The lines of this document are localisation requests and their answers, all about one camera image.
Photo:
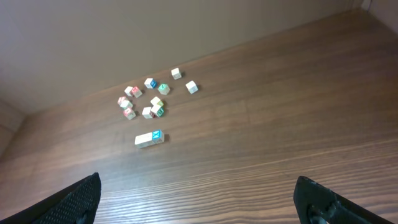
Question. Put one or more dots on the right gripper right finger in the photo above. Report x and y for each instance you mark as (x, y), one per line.
(316, 204)

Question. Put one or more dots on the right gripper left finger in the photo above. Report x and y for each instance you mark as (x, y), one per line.
(74, 204)

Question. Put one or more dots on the plain block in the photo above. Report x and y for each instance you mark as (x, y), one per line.
(176, 73)
(156, 101)
(140, 141)
(147, 113)
(126, 104)
(128, 91)

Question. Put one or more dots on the block with red drawing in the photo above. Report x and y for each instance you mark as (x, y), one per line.
(148, 140)

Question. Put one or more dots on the blue X block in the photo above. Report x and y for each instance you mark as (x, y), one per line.
(158, 136)

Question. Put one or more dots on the red A block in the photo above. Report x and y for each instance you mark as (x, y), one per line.
(129, 113)

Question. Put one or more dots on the plain block above A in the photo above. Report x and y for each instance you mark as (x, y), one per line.
(126, 104)

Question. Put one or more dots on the red I block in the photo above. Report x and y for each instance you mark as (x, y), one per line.
(121, 99)

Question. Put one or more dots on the block with green side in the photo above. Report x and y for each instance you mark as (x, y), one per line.
(158, 110)

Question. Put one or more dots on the red M block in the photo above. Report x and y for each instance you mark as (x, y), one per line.
(136, 92)

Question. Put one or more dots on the block with blue side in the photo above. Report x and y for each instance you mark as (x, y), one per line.
(150, 83)

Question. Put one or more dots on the green N block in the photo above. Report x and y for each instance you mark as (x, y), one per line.
(164, 89)

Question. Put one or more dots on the yellowish block far right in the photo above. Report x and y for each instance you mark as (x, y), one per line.
(192, 87)

